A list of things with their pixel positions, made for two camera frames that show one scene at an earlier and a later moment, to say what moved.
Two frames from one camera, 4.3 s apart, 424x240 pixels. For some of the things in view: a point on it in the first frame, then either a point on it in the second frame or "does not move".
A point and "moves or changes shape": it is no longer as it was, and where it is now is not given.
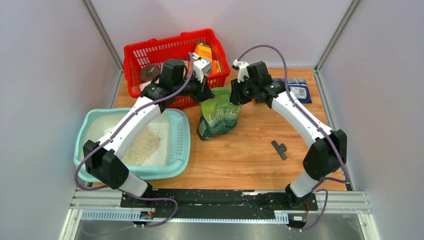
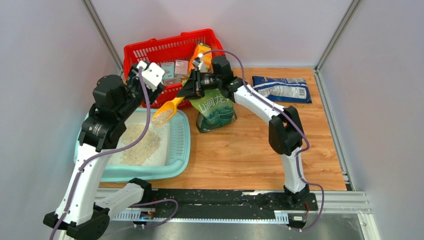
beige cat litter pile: x=147 y=141 does not move
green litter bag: x=219 y=115 moves or changes shape
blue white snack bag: x=299 y=87 does not move
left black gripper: x=203 y=93 to x=133 y=76
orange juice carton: x=204 y=51 does not move
